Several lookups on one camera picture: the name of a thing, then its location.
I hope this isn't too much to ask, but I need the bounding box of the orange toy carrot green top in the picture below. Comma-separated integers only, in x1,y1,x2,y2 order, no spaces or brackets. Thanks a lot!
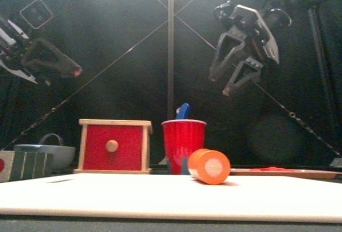
179,148,233,186

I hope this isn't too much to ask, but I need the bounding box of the wooden box red front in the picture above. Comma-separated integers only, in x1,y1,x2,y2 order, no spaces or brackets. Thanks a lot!
74,118,154,175

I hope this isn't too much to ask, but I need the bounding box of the red plastic cup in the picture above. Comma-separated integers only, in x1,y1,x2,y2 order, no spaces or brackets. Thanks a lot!
161,119,209,176

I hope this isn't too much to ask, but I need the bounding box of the green striped toy block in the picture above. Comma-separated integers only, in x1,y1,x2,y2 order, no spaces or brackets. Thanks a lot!
0,150,57,183

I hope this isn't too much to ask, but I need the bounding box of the white cutting board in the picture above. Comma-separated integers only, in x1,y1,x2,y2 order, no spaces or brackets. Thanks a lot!
0,172,342,224

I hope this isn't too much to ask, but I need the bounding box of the grey vertical frame pole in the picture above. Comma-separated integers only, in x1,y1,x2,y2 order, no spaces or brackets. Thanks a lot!
166,0,177,121

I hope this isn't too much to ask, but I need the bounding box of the grey-blue bowl with handle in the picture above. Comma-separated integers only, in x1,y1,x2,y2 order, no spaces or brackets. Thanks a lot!
12,132,78,172

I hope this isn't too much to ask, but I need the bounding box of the red ring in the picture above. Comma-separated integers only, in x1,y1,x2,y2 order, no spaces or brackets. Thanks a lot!
249,166,297,172

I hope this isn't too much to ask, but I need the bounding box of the pink tray with red ring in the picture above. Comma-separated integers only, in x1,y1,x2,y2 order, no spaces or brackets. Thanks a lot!
229,166,342,181

